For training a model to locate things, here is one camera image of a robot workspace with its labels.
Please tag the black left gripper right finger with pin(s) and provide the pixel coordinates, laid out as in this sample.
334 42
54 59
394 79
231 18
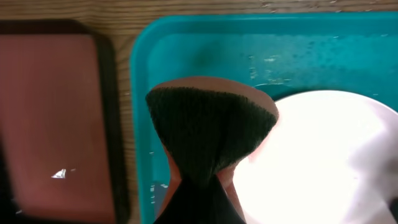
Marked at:
214 206

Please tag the white plate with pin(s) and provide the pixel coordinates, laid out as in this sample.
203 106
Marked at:
331 158

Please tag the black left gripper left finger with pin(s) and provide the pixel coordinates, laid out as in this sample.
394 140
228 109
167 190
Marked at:
182 207

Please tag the teal plastic tray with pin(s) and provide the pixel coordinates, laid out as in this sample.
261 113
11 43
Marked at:
279 53

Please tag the black tray with red liner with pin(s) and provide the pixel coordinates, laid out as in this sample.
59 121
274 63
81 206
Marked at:
62 157

